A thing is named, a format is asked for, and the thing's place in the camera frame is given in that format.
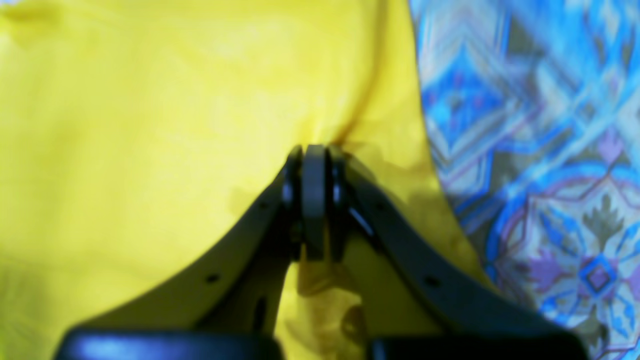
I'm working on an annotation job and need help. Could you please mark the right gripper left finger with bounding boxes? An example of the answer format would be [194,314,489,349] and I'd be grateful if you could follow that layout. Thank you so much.
[54,145,303,360]

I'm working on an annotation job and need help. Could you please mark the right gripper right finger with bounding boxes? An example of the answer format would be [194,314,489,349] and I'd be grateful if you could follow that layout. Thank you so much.
[327,145,589,360]

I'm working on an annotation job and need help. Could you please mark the yellow T-shirt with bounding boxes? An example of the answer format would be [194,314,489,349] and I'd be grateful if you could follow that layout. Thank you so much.
[0,0,491,360]

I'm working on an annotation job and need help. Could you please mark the patterned tile tablecloth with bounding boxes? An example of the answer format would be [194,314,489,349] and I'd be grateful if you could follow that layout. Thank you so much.
[409,0,640,360]

